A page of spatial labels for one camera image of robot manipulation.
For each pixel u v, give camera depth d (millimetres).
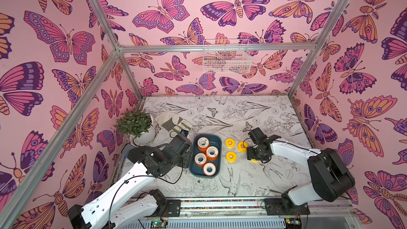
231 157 883
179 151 533
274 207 730
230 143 945
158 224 705
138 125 817
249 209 745
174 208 735
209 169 849
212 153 877
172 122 1036
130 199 442
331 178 442
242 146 816
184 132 646
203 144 907
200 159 881
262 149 664
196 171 838
